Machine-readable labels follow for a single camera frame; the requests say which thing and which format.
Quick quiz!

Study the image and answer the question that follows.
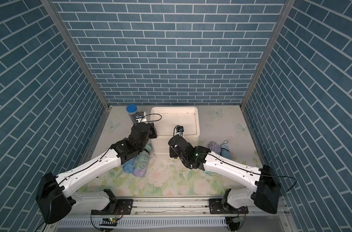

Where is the green umbrella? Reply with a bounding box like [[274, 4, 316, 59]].
[[133, 144, 153, 170]]

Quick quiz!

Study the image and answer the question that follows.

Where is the purple umbrella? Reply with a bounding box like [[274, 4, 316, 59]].
[[208, 141, 221, 155], [133, 165, 148, 178]]

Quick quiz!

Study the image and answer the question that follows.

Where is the blue umbrella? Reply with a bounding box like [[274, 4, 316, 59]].
[[220, 140, 233, 160], [122, 158, 136, 174]]

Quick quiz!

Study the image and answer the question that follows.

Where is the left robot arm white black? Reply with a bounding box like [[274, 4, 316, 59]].
[[36, 122, 157, 224]]

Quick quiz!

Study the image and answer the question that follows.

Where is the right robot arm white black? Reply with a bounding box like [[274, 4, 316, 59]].
[[168, 135, 283, 214]]

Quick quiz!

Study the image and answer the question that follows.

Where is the white plastic drawer cabinet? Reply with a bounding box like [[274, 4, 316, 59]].
[[150, 106, 200, 159]]

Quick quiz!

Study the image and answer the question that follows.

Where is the pencil tube blue lid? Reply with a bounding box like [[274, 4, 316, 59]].
[[126, 104, 137, 124]]

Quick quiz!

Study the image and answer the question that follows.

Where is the floral table mat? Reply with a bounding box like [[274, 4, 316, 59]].
[[77, 139, 264, 198]]

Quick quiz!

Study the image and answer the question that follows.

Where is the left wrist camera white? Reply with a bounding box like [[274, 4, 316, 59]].
[[135, 111, 146, 123]]

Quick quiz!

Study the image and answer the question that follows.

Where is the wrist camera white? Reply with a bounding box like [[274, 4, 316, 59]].
[[135, 111, 146, 123], [175, 125, 184, 137]]

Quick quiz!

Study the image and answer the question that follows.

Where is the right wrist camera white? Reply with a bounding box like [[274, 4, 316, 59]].
[[175, 125, 184, 137]]

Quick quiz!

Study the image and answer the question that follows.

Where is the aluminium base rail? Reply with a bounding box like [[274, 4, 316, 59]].
[[48, 197, 295, 230]]

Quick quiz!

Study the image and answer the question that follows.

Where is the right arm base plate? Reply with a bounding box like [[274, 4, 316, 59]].
[[208, 198, 249, 215]]

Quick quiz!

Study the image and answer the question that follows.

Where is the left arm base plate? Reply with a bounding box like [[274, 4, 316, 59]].
[[91, 199, 133, 216]]

